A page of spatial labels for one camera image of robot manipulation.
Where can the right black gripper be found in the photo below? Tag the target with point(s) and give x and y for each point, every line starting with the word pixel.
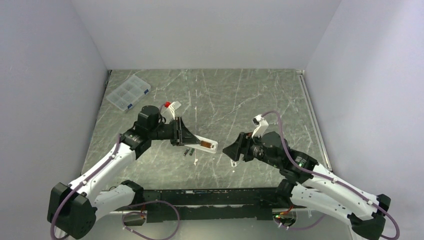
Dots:
pixel 233 150

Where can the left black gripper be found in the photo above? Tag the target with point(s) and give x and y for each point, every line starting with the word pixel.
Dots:
pixel 181 134

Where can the white remote control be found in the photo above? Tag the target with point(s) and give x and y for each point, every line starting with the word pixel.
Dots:
pixel 205 145

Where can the white battery cover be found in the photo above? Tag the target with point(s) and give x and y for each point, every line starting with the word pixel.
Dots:
pixel 233 163

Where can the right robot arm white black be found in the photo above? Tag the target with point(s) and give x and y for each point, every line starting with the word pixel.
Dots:
pixel 307 183

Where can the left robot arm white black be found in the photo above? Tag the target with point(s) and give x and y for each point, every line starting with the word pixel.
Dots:
pixel 75 207

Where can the black green battery left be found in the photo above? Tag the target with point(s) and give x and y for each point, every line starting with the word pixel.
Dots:
pixel 186 152

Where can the clear plastic compartment box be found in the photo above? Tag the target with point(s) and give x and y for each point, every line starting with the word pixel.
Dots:
pixel 129 93

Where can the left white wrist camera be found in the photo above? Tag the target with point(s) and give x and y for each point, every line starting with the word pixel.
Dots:
pixel 167 110

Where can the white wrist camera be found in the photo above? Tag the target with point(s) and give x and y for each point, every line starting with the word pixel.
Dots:
pixel 261 126
pixel 167 110

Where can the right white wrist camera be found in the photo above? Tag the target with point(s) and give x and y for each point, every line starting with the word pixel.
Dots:
pixel 261 126

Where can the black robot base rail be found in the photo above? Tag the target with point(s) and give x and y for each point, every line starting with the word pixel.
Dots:
pixel 159 205

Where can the aluminium rail right edge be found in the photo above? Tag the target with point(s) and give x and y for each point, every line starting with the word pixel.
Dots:
pixel 315 124

